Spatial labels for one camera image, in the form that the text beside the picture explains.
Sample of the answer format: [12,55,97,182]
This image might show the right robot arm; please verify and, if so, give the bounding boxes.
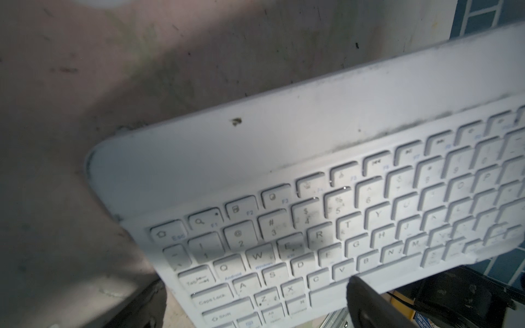
[388,266,524,327]

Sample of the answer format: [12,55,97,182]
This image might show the white keyboard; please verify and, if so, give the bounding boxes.
[85,22,524,327]

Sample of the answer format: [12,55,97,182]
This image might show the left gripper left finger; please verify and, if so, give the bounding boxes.
[103,280,168,328]

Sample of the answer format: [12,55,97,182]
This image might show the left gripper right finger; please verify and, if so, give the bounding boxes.
[346,276,416,328]

